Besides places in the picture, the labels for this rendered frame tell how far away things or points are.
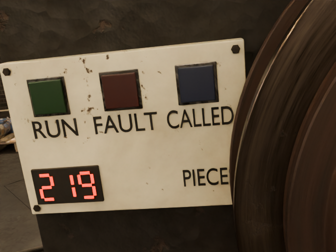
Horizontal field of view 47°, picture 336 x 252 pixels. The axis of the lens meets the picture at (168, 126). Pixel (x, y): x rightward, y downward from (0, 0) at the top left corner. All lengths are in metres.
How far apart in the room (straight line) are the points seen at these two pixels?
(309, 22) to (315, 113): 0.06
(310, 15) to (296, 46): 0.02
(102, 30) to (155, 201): 0.20
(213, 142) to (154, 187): 0.08
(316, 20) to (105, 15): 0.23
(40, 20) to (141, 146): 0.17
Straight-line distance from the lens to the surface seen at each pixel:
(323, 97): 0.26
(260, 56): 0.33
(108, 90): 0.41
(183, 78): 0.39
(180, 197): 0.44
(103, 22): 0.43
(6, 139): 4.75
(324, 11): 0.27
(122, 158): 0.43
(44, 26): 0.45
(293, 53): 0.26
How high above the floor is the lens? 1.27
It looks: 16 degrees down
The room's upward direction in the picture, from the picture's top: 6 degrees counter-clockwise
